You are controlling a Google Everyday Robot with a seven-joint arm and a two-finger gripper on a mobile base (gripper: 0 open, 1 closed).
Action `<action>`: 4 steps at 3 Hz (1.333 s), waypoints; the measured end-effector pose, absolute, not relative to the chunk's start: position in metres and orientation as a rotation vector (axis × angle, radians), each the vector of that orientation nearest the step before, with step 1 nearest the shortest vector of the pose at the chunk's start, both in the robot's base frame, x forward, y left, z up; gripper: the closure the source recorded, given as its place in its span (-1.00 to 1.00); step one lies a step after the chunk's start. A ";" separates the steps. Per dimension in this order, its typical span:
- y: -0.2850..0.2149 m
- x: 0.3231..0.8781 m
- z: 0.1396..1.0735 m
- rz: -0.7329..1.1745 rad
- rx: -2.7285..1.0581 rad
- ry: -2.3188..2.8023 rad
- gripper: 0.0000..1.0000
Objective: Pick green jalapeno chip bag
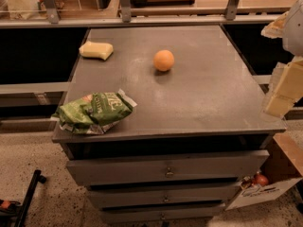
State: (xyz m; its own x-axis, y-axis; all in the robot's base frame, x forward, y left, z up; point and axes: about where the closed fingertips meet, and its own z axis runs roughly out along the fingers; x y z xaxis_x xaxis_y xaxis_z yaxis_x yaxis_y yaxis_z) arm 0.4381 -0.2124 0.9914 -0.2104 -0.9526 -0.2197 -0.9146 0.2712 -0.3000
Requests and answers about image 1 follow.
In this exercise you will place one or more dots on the black stand on floor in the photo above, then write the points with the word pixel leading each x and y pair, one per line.
pixel 14 213

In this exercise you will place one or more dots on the grey drawer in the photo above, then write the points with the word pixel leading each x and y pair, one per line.
pixel 161 168
pixel 166 212
pixel 163 194

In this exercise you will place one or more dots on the green jalapeno chip bag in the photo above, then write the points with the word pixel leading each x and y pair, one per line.
pixel 94 114

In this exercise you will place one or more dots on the top grey drawer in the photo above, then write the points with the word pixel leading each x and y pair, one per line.
pixel 161 168

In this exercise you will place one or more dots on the metal shelf rail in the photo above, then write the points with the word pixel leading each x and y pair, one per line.
pixel 77 13

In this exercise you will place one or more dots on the white bag on shelf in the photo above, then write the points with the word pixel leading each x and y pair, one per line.
pixel 23 9

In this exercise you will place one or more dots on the yellow sponge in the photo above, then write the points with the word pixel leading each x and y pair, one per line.
pixel 96 50

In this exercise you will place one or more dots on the orange fruit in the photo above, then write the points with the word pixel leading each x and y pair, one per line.
pixel 163 60

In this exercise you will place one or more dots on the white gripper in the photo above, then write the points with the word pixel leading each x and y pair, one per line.
pixel 294 32

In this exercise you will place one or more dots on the red onion in box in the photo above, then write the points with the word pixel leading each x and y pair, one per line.
pixel 261 179

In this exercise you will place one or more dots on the bottom grey drawer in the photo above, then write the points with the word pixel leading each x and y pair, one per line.
pixel 166 212

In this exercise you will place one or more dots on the middle grey drawer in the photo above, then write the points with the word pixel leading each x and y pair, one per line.
pixel 163 194

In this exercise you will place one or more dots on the grey drawer cabinet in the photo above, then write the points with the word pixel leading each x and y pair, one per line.
pixel 207 102

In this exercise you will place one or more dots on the cardboard box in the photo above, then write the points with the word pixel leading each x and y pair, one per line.
pixel 283 169

